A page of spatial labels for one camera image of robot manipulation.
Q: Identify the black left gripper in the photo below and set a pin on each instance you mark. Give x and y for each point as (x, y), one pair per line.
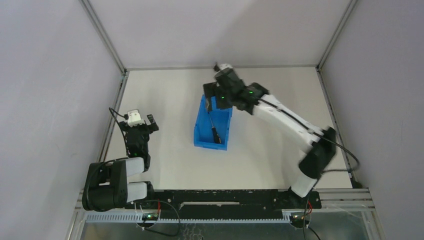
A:
(139, 127)

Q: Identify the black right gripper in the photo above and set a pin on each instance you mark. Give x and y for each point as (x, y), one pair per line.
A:
(211, 90)

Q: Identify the yellow black handled screwdriver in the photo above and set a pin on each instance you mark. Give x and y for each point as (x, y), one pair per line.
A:
(216, 137)

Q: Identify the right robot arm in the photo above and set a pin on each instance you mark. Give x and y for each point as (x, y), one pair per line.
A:
(318, 144)

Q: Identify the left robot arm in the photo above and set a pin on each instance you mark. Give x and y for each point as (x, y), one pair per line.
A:
(107, 185)

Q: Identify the blue plastic bin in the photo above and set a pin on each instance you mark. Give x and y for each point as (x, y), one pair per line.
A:
(203, 136)

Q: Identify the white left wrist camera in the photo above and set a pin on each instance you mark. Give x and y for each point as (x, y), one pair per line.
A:
(134, 118)

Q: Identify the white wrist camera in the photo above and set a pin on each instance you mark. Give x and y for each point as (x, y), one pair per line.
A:
(134, 118)
(223, 69)

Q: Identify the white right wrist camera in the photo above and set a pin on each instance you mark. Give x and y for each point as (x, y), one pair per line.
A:
(223, 69)

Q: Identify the aluminium frame left post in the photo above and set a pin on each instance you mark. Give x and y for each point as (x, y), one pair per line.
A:
(102, 33)

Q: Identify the aluminium frame post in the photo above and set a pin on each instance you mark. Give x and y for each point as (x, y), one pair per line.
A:
(102, 33)
(338, 30)

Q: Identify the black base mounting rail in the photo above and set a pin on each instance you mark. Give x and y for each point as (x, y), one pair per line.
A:
(250, 204)

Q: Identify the left controller board with wires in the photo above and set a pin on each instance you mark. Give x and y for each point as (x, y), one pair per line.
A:
(156, 217)

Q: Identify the controller board with wires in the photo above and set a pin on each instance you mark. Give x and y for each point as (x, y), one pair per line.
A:
(156, 217)
(299, 221)

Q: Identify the aluminium frame right post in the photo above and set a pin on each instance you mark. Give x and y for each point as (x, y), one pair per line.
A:
(338, 30)

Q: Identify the right controller board with wires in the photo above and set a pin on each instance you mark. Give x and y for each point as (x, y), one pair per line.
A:
(299, 221)

